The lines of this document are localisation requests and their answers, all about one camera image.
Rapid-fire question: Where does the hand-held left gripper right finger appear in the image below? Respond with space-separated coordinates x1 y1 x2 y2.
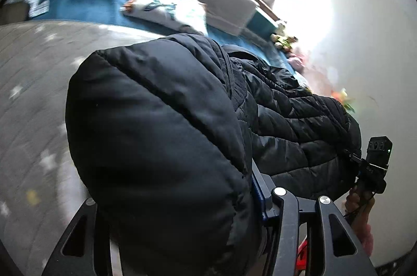
251 165 378 276

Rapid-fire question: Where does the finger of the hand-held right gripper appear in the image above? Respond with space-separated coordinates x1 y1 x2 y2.
342 149 364 166

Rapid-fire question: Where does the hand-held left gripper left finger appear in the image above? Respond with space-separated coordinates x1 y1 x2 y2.
42 198 113 276

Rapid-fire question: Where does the black puffer jacket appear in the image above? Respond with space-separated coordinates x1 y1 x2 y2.
65 33 363 276

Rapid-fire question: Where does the person's right forearm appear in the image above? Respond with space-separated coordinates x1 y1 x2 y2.
357 223 375 255

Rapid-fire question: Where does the person's right hand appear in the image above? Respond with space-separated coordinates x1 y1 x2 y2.
345 188 375 231

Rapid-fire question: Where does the colourful pinwheel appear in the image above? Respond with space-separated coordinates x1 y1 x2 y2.
330 88 355 114

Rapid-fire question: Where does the red plastic object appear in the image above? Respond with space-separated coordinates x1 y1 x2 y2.
296 239 308 270

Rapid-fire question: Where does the pink plush toy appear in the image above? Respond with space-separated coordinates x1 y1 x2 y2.
288 51 308 71

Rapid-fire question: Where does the grey star quilted blanket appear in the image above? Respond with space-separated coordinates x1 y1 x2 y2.
0 20 163 276

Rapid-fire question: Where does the grey rectangular cushion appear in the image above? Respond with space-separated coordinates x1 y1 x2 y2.
197 0 261 36

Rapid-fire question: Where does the flat butterfly print pillow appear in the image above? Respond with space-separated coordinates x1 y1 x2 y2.
122 0 209 36

